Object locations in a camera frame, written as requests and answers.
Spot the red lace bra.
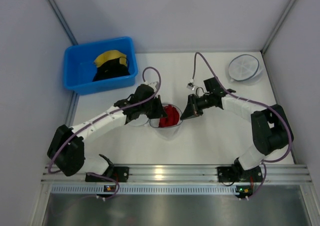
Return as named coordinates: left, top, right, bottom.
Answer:
left=158, top=104, right=180, bottom=128

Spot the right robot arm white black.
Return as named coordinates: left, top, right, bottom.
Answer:
left=180, top=77, right=294, bottom=180

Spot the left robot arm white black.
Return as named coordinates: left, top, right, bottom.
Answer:
left=47, top=82, right=167, bottom=177

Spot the black garment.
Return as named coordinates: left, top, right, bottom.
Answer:
left=92, top=56, right=130, bottom=82

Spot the yellow garment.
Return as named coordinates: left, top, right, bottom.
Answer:
left=93, top=50, right=128, bottom=68

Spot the blue plastic bin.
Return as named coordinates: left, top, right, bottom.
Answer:
left=63, top=36, right=139, bottom=95

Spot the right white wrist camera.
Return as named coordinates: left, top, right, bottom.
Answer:
left=186, top=78, right=198, bottom=91

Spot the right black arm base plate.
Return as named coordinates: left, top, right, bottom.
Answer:
left=217, top=164, right=263, bottom=184

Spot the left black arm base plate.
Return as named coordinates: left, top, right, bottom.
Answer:
left=85, top=166, right=130, bottom=183

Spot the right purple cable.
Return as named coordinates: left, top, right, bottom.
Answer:
left=191, top=51, right=294, bottom=201

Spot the aluminium frame rail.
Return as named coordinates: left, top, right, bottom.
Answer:
left=40, top=163, right=313, bottom=184

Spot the slotted grey cable duct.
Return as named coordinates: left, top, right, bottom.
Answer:
left=51, top=184, right=252, bottom=195

